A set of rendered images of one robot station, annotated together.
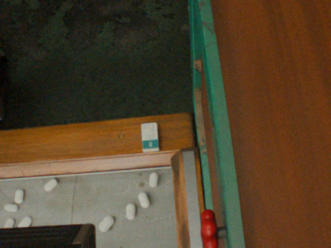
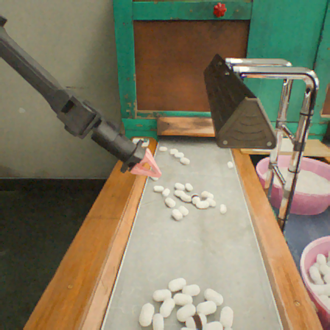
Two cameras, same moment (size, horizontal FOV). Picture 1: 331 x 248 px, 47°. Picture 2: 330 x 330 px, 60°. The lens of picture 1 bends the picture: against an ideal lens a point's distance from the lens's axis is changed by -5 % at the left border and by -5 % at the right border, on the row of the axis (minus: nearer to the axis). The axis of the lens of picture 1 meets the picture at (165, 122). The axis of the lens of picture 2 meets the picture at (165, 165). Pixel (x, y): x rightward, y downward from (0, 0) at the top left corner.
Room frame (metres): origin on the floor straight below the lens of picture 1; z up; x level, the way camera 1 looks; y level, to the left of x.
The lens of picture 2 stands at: (0.25, 1.10, 1.19)
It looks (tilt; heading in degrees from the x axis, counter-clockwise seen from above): 26 degrees down; 269
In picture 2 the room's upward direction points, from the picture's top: straight up
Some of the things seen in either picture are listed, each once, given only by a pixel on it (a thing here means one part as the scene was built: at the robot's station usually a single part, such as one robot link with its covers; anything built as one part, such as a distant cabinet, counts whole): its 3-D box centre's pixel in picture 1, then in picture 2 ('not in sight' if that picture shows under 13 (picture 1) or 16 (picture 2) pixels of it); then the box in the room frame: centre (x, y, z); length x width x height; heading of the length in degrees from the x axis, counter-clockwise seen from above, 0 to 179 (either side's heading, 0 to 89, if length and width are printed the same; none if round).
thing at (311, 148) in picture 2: not in sight; (281, 146); (-0.22, 0.08, 0.77); 0.33 x 0.15 x 0.01; 174
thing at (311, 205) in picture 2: not in sight; (296, 185); (-0.19, 0.30, 0.72); 0.27 x 0.27 x 0.10
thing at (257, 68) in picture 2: not in sight; (251, 155); (0.02, 0.45, 0.90); 0.20 x 0.19 x 0.45; 84
